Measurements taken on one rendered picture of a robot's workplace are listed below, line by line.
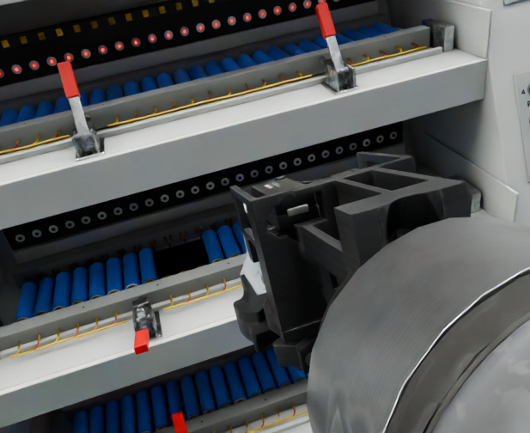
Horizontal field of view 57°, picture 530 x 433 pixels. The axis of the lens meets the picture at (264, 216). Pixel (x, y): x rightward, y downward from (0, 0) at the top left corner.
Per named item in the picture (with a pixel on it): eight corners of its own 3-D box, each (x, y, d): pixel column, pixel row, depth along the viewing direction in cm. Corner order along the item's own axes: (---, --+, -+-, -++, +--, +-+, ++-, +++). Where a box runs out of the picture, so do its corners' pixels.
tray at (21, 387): (508, 260, 59) (519, 193, 54) (-11, 432, 50) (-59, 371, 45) (420, 186, 76) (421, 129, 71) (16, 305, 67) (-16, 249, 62)
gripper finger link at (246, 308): (288, 255, 31) (351, 297, 22) (294, 281, 31) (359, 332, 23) (216, 278, 30) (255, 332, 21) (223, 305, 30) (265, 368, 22)
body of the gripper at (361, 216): (362, 149, 26) (533, 164, 14) (389, 299, 28) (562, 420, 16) (221, 186, 24) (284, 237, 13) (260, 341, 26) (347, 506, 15)
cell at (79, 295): (90, 276, 62) (89, 310, 56) (76, 280, 61) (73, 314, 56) (85, 265, 61) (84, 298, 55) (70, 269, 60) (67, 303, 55)
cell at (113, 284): (123, 266, 62) (125, 299, 57) (108, 271, 62) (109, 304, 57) (118, 255, 61) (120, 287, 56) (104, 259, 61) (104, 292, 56)
